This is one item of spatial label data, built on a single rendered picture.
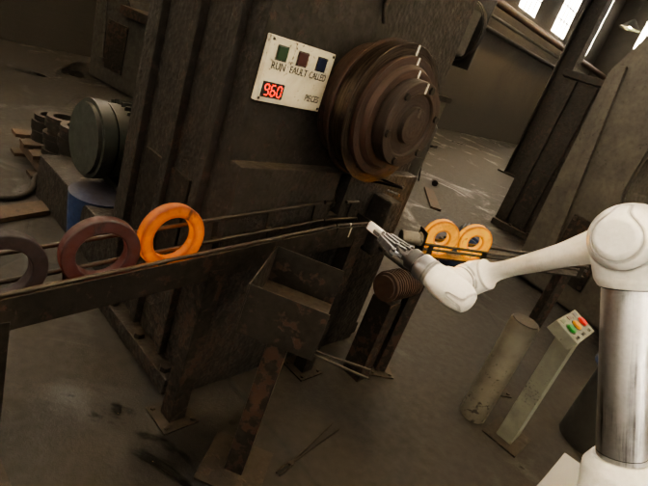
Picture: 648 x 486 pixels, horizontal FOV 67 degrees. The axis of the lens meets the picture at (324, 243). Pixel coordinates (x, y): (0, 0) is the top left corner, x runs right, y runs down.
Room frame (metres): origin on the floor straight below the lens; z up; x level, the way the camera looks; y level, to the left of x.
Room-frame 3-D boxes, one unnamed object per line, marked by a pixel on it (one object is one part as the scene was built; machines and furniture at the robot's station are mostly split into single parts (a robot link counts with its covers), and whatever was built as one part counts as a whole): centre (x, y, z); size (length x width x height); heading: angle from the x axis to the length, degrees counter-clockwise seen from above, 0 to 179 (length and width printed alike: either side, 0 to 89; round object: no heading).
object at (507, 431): (1.80, -1.04, 0.31); 0.24 x 0.16 x 0.62; 143
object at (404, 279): (1.88, -0.35, 0.27); 0.22 x 0.13 x 0.53; 143
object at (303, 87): (1.50, 0.25, 1.15); 0.26 x 0.02 x 0.18; 143
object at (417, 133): (1.65, -0.12, 1.11); 0.28 x 0.06 x 0.28; 143
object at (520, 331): (1.86, -0.89, 0.26); 0.12 x 0.12 x 0.52
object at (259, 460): (1.13, 0.03, 0.36); 0.26 x 0.20 x 0.72; 178
